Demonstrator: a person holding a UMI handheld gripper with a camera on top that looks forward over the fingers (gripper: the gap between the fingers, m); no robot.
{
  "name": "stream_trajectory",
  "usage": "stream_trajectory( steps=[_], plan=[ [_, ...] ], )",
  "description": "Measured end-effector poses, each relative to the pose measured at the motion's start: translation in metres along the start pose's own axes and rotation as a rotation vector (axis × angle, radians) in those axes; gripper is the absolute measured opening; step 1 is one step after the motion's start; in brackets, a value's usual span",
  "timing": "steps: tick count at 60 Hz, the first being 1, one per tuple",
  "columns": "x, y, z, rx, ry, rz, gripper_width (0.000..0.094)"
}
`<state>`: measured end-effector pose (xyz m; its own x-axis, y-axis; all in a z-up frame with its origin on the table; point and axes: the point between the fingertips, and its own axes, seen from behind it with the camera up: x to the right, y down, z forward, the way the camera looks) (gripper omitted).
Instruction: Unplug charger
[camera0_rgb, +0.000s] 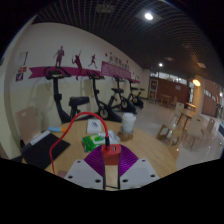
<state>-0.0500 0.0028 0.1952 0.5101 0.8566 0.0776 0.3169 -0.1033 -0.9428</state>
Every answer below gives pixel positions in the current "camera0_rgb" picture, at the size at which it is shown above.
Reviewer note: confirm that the black exercise bike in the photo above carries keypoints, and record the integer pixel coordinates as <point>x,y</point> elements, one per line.
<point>57,96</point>
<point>136,100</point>
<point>124,104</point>
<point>96,93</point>

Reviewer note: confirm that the white paper cup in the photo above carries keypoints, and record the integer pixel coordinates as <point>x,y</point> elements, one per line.
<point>128,121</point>

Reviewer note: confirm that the group of wooden chairs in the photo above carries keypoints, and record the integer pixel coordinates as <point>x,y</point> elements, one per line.
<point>166,131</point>

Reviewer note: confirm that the small wooden dining table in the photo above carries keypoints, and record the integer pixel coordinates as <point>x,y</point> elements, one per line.
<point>186,113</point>

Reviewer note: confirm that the round wooden coaster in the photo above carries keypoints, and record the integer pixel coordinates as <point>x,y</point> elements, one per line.
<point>126,136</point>

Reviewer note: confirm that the red charger block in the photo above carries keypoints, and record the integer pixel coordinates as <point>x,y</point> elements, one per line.
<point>111,155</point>

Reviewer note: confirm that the small white box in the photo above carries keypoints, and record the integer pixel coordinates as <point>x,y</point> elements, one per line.
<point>94,126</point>

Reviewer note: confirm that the black mouse pad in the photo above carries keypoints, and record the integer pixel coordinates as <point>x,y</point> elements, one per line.
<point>43,151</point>

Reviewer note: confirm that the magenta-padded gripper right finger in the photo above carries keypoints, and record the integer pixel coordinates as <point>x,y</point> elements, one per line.
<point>140,173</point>

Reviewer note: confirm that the light wooden chair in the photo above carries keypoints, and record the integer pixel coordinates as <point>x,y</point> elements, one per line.
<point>28,123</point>

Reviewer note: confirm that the green wet wipes pack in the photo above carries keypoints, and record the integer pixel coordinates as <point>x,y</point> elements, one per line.
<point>93,141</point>

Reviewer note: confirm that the ceiling lights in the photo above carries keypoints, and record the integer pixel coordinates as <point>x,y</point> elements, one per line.
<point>148,16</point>

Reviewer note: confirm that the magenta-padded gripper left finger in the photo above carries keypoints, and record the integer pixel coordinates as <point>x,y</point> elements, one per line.
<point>83,173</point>

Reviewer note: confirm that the magenta sports wall decal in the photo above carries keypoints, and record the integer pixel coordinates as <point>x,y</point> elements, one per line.
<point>36,71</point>

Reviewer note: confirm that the wall posters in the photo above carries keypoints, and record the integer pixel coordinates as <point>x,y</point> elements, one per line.
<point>22,57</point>

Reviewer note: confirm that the blue and orange marker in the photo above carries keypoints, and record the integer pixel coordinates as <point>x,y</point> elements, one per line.
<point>55,129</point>

